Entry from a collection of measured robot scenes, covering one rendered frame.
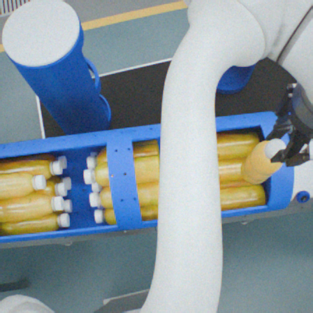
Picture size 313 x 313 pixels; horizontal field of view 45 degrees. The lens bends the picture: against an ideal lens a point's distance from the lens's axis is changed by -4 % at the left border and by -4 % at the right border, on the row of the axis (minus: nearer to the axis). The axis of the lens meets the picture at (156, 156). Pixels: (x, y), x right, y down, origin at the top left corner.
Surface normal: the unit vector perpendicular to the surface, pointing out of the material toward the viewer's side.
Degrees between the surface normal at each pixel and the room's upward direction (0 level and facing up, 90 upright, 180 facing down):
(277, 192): 48
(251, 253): 0
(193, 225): 6
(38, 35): 0
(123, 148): 20
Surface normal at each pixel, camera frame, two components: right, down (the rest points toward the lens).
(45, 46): -0.02, -0.25
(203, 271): 0.36, -0.29
